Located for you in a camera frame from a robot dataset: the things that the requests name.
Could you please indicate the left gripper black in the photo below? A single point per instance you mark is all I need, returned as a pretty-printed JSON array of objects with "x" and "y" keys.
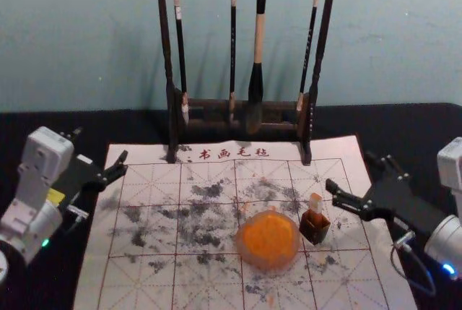
[{"x": 77, "y": 176}]

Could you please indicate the thin black calligraphy brush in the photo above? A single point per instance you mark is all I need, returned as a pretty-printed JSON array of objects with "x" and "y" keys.
[
  {"x": 308, "y": 50},
  {"x": 233, "y": 46},
  {"x": 180, "y": 50}
]

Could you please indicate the dark wooden brush rack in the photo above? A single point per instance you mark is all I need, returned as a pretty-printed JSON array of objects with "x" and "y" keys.
[{"x": 314, "y": 82}]

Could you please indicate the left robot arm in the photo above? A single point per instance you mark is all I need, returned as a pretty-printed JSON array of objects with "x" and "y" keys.
[{"x": 34, "y": 165}]

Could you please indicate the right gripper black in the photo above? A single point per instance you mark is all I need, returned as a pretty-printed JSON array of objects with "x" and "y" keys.
[{"x": 397, "y": 198}]

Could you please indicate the white felt mat red grid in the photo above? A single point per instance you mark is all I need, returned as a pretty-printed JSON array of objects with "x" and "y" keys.
[{"x": 202, "y": 281}]

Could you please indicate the black table cloth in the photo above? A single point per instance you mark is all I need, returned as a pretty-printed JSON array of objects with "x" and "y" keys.
[{"x": 397, "y": 133}]

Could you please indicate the clear dish with orange paint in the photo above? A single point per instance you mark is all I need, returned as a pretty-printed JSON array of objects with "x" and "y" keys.
[{"x": 267, "y": 239}]

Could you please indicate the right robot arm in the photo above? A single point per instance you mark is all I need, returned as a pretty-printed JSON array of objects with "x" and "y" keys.
[{"x": 449, "y": 165}]

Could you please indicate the brown bottle with clear stopper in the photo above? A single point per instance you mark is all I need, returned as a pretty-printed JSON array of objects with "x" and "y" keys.
[{"x": 314, "y": 225}]

